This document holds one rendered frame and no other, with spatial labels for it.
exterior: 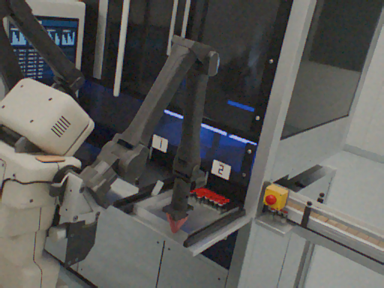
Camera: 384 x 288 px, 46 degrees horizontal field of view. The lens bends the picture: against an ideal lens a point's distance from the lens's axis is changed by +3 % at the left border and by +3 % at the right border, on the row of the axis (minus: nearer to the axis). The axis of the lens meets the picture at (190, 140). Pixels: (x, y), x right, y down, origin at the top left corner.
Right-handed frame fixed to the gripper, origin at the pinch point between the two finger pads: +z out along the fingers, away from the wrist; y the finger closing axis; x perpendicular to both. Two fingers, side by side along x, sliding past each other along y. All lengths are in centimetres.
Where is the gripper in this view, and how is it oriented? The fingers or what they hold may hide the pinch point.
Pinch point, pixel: (174, 230)
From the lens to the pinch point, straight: 158.5
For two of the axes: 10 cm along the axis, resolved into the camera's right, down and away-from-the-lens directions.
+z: -1.7, 9.4, 3.0
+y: 5.9, -1.4, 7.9
